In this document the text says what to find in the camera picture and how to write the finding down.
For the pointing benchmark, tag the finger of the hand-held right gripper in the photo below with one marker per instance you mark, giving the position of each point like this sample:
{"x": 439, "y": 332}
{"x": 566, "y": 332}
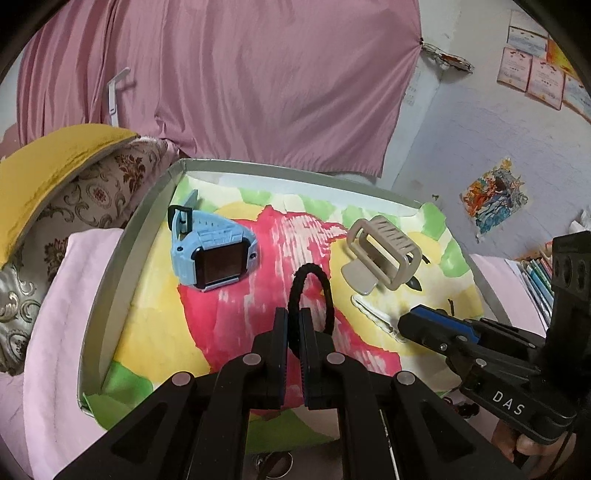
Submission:
{"x": 443, "y": 321}
{"x": 427, "y": 334}

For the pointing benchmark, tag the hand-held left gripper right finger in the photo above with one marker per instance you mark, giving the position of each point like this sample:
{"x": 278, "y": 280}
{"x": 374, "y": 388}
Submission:
{"x": 305, "y": 369}

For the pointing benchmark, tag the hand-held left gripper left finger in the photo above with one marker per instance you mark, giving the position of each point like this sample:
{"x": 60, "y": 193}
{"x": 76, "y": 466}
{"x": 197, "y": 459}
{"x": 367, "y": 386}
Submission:
{"x": 280, "y": 369}

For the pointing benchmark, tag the white snap hair clip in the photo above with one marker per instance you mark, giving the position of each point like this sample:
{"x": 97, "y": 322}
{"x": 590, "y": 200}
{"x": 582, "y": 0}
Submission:
{"x": 369, "y": 310}

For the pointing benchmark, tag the colourful painted tray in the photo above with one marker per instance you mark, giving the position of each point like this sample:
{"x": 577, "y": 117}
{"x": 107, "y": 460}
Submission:
{"x": 120, "y": 286}

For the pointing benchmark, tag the person's right hand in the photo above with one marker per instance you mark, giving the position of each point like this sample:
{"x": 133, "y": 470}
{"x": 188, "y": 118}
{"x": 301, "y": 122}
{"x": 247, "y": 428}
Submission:
{"x": 504, "y": 438}

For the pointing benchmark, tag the beige hair claw clip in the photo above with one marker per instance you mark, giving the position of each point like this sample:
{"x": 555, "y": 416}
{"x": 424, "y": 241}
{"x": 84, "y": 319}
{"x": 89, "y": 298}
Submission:
{"x": 358, "y": 273}

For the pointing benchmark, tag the stack of books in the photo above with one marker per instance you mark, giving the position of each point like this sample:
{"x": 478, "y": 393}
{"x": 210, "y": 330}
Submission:
{"x": 538, "y": 281}

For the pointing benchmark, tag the blue smartwatch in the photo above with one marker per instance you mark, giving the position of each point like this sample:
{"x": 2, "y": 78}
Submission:
{"x": 217, "y": 263}

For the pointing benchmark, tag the colourful painted paper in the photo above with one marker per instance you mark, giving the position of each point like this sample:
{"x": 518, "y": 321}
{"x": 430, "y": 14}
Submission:
{"x": 286, "y": 230}

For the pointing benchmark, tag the white tissue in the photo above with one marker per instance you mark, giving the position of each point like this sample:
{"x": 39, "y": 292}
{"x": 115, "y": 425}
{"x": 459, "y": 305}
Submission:
{"x": 579, "y": 225}

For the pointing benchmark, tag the pink bedsheet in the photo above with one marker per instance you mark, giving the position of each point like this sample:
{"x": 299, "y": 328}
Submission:
{"x": 55, "y": 323}

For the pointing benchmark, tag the floral patterned pillow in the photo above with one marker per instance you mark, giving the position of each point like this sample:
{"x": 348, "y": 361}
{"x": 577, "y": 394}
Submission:
{"x": 92, "y": 194}

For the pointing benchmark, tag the pink curtain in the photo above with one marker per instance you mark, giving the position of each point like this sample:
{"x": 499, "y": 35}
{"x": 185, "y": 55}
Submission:
{"x": 254, "y": 83}

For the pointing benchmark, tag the yellow pillow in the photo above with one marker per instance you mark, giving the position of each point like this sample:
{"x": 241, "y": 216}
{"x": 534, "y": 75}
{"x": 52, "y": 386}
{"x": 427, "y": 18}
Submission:
{"x": 46, "y": 170}

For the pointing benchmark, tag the white desk lamp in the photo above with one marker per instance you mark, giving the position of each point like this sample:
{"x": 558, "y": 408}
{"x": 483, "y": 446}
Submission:
{"x": 113, "y": 101}

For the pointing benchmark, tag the colourful wall painting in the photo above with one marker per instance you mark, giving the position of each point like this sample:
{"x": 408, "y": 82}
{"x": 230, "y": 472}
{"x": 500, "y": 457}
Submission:
{"x": 494, "y": 198}

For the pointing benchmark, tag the group of wall certificates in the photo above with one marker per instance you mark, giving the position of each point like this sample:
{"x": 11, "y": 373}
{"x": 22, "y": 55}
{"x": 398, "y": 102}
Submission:
{"x": 545, "y": 81}

